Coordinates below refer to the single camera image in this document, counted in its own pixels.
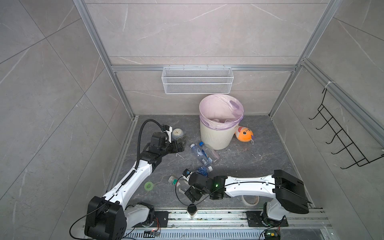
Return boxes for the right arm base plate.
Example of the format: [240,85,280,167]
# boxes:
[246,211,289,228]

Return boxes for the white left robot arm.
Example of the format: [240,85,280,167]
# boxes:
[84,132,186,240]

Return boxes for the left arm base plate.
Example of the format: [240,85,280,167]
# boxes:
[137,211,170,228]

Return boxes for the clear bottle red green cap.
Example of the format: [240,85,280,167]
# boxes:
[169,176,190,194]

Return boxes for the pink bin liner bag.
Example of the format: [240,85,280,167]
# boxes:
[199,94,244,130]

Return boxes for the orange fish plush toy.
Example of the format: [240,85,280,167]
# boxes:
[235,126,255,145]

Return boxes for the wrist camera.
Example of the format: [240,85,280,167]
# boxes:
[162,125,173,143]
[183,169,192,179]

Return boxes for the cream plastic waste bin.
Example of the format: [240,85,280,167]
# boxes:
[200,120,239,150]

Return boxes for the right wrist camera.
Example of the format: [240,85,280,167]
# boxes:
[183,169,192,179]

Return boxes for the green tape roll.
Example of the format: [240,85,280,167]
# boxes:
[144,181,154,192]

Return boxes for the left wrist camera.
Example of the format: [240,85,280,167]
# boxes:
[162,125,173,143]

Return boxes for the blue label bottle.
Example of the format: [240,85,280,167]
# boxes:
[196,166,213,177]

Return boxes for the white wire mesh basket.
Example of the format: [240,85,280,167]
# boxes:
[162,67,234,95]

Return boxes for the black lidded small jar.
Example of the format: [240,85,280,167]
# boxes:
[187,204,198,219]

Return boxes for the clear bottle blue cap right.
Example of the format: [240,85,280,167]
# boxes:
[199,142,221,162]

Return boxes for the beige tape roll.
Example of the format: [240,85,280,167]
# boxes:
[242,196,260,207]

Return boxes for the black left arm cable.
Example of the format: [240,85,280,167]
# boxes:
[136,119,164,169]

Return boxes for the clear bottle blue cap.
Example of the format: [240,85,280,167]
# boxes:
[190,144,212,167]
[199,142,221,162]

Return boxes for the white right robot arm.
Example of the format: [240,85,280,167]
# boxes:
[183,170,310,227]

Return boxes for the black wire hook rack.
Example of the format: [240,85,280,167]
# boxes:
[309,88,384,170]

